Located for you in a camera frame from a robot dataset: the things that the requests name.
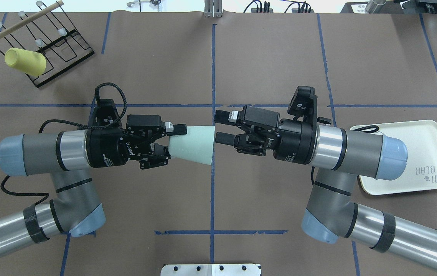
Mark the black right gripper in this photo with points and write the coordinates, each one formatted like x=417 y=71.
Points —
x=294 y=140

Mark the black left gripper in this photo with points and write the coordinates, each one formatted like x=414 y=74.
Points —
x=105 y=147

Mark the pale green plastic cup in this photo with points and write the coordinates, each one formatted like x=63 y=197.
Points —
x=197 y=145

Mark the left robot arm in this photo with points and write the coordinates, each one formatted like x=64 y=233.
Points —
x=68 y=157

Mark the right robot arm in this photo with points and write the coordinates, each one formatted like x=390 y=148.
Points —
x=340 y=156

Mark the yellow plastic cup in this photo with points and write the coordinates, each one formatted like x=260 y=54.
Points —
x=31 y=63

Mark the metal cup on desk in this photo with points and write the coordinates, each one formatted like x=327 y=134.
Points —
x=374 y=6

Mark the white metal mounting plate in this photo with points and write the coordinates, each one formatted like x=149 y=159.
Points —
x=231 y=269

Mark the brown paper table cover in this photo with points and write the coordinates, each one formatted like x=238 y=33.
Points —
x=365 y=69

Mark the wooden dowel rod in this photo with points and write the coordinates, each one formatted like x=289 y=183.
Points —
x=30 y=19

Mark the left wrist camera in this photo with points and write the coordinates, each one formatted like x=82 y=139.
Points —
x=104 y=113

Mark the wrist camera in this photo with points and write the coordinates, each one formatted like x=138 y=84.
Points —
x=304 y=104
x=104 y=113

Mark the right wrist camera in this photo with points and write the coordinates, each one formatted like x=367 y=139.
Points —
x=304 y=104

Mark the aluminium frame post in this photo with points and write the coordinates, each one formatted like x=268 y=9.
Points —
x=213 y=8

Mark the black wire cup rack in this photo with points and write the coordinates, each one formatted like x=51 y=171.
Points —
x=55 y=36

